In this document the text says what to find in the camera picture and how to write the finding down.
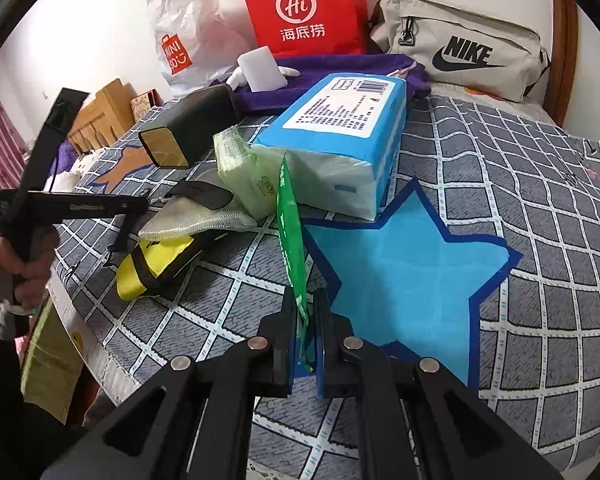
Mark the white sponge block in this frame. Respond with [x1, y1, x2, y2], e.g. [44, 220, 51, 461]
[237, 46, 288, 93]

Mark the green packet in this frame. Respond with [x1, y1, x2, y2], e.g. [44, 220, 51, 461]
[275, 152, 317, 373]

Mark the person's left forearm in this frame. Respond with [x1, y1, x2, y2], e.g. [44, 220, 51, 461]
[0, 310, 86, 480]

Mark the beige waist bag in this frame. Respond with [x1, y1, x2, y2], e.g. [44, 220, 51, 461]
[367, 0, 552, 103]

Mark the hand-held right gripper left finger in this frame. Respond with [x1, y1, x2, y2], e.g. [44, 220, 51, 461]
[40, 287, 302, 480]

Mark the white spotted plush toy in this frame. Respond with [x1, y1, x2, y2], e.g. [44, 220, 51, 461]
[55, 160, 93, 193]

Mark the blue tissue pack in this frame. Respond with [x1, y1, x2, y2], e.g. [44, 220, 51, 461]
[250, 72, 408, 221]

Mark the person's left hand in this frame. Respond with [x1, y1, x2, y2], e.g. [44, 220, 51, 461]
[0, 227, 61, 317]

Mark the white plastic bag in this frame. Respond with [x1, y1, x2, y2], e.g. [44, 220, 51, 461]
[146, 0, 251, 98]

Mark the red paper bag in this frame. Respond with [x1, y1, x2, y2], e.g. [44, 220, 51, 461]
[236, 0, 370, 58]

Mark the yellow mini bag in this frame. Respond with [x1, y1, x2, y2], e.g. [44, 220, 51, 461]
[115, 232, 216, 301]

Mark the grey checked star blanket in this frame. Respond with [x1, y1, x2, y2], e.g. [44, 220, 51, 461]
[45, 80, 600, 476]

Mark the brown picture frame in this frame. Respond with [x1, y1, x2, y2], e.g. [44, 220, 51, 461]
[130, 88, 161, 123]

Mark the black and gold tin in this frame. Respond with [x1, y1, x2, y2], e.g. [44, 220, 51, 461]
[138, 85, 241, 168]

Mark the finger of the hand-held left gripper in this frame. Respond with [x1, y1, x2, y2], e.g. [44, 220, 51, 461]
[100, 194, 150, 219]

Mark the wooden headboard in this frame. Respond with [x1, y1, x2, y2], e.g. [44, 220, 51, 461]
[66, 78, 141, 156]

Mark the purple towel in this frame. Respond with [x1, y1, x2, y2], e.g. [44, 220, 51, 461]
[207, 54, 431, 111]

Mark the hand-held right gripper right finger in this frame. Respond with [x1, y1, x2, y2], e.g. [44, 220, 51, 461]
[314, 289, 563, 480]

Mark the purple plush toy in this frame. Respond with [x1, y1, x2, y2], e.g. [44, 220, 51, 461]
[50, 140, 81, 181]

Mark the pink striped curtain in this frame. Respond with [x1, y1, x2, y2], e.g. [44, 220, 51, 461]
[0, 72, 28, 221]

